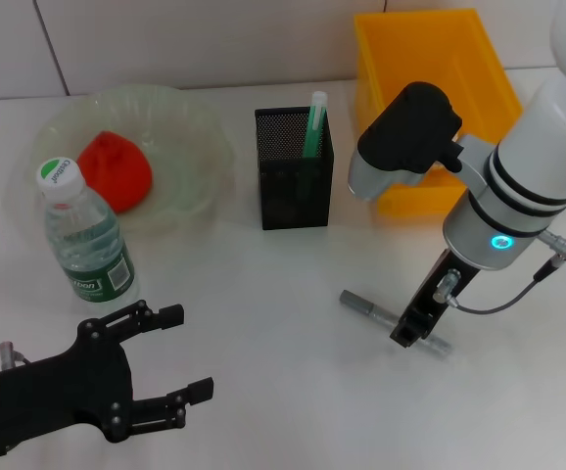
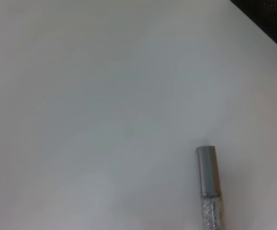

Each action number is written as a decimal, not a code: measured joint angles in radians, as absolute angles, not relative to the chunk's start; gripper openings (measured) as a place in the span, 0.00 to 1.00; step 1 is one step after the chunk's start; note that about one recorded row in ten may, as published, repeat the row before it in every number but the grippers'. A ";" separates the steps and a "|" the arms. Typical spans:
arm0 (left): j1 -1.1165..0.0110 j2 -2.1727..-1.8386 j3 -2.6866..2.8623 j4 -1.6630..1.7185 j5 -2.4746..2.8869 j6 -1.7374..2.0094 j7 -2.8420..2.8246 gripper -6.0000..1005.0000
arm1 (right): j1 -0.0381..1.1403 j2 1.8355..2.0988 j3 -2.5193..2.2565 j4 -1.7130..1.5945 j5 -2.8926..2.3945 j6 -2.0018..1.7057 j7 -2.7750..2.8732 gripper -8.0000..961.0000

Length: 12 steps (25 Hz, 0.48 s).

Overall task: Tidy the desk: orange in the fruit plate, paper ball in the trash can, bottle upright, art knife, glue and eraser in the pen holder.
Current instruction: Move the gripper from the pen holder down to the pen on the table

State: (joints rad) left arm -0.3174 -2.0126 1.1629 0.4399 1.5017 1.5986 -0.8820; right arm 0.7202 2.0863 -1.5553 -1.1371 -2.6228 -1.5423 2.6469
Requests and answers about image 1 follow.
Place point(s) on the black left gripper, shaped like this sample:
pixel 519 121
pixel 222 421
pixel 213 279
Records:
pixel 53 391

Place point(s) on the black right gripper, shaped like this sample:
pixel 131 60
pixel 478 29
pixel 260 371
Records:
pixel 435 289

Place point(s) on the grey marker pen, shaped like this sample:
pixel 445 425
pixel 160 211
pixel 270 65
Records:
pixel 361 304

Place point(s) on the clear green-label water bottle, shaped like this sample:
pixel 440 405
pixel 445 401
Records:
pixel 87 245

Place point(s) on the orange fruit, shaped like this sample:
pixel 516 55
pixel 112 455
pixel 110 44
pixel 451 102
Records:
pixel 121 171

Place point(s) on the green pen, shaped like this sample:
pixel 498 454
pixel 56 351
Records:
pixel 314 132

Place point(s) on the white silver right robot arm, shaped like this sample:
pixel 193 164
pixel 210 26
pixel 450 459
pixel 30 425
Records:
pixel 532 161

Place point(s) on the black mesh pen holder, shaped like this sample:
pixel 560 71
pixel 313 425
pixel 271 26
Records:
pixel 295 196

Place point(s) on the green glass fruit plate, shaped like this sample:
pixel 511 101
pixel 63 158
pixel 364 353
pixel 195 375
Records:
pixel 185 147

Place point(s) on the yellow plastic bin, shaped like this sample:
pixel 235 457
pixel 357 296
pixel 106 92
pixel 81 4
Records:
pixel 410 49

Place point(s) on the right wrist camera housing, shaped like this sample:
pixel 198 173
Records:
pixel 405 137

